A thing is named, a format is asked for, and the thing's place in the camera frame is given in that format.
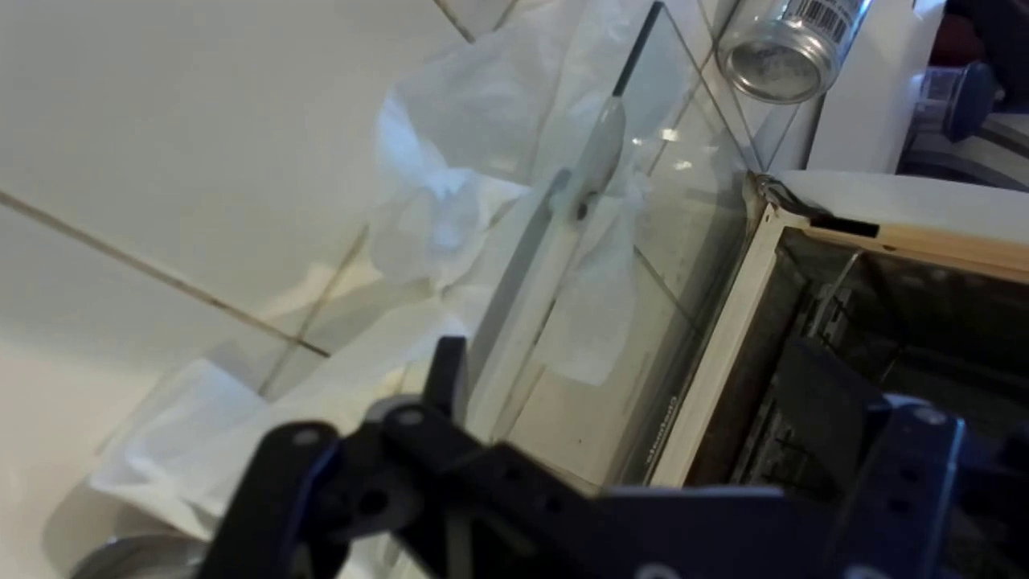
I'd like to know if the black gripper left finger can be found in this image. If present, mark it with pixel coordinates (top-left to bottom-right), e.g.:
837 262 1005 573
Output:
195 339 602 579

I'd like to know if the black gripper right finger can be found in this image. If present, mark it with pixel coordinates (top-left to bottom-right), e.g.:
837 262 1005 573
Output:
823 390 1029 579

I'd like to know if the glass oven door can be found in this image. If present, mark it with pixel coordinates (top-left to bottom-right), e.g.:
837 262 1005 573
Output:
461 0 815 497

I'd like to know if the white toaster oven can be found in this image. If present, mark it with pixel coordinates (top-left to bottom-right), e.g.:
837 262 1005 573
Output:
641 0 1029 507

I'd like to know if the clear plastic wrapper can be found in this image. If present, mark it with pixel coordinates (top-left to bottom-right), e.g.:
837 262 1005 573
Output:
90 0 641 540

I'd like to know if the metal can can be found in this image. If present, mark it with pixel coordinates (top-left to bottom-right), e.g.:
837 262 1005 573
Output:
717 0 870 102

